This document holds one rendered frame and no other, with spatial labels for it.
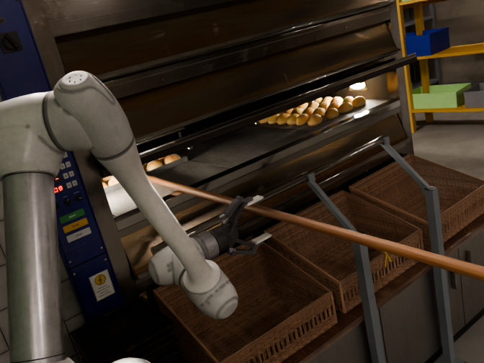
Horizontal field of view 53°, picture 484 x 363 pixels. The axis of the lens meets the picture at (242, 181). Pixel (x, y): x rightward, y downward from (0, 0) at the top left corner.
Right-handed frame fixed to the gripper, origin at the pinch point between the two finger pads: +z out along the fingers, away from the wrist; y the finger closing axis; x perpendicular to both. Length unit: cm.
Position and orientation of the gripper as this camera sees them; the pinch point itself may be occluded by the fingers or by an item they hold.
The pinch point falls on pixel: (262, 217)
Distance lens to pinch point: 160.5
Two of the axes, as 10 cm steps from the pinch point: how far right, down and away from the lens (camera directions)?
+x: 5.9, 1.3, -8.0
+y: 2.2, 9.3, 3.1
